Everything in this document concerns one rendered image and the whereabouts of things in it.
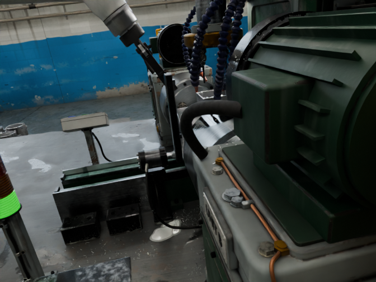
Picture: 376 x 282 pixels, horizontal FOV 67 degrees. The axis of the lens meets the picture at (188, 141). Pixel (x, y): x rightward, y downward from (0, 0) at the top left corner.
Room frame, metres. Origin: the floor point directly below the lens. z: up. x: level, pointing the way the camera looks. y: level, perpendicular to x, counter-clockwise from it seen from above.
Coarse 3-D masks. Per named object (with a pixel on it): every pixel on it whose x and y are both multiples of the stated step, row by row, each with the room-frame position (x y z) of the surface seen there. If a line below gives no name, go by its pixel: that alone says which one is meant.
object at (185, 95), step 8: (184, 72) 1.29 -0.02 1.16; (176, 80) 1.18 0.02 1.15; (184, 80) 1.13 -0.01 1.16; (200, 80) 1.13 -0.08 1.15; (184, 88) 1.12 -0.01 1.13; (192, 88) 1.12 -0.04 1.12; (200, 88) 1.13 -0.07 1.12; (208, 88) 1.14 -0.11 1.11; (160, 96) 1.26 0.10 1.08; (176, 96) 1.11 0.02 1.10; (184, 96) 1.12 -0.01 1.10; (192, 96) 1.12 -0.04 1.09; (160, 104) 1.25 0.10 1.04; (176, 104) 1.11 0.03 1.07; (184, 104) 1.09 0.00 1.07; (168, 112) 1.11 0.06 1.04; (168, 120) 1.11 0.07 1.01
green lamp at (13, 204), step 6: (12, 192) 0.54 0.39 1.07; (6, 198) 0.52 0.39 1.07; (12, 198) 0.53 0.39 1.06; (0, 204) 0.51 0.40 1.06; (6, 204) 0.52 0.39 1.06; (12, 204) 0.53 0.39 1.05; (18, 204) 0.55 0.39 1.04; (0, 210) 0.51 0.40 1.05; (6, 210) 0.52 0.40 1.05; (12, 210) 0.53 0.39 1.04; (0, 216) 0.51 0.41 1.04; (6, 216) 0.52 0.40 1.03
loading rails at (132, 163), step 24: (72, 168) 0.92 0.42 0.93; (96, 168) 0.92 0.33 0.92; (120, 168) 0.91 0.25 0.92; (168, 168) 0.92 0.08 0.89; (72, 192) 0.77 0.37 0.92; (96, 192) 0.78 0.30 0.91; (120, 192) 0.79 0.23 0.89; (144, 192) 0.80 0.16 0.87; (168, 192) 0.82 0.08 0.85; (192, 192) 0.83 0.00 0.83; (72, 216) 0.77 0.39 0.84
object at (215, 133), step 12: (204, 120) 0.66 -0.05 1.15; (216, 120) 0.62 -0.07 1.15; (228, 120) 0.59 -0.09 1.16; (204, 132) 0.61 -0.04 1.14; (216, 132) 0.57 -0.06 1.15; (228, 132) 0.54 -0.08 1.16; (204, 144) 0.56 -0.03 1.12; (216, 144) 0.53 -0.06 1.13; (192, 168) 0.57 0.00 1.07; (192, 180) 0.57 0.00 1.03
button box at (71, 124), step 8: (104, 112) 1.10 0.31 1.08; (64, 120) 1.07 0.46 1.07; (72, 120) 1.07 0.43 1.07; (80, 120) 1.08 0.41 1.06; (88, 120) 1.08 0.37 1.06; (96, 120) 1.08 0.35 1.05; (104, 120) 1.08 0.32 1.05; (64, 128) 1.06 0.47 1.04; (72, 128) 1.06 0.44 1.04; (80, 128) 1.06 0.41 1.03
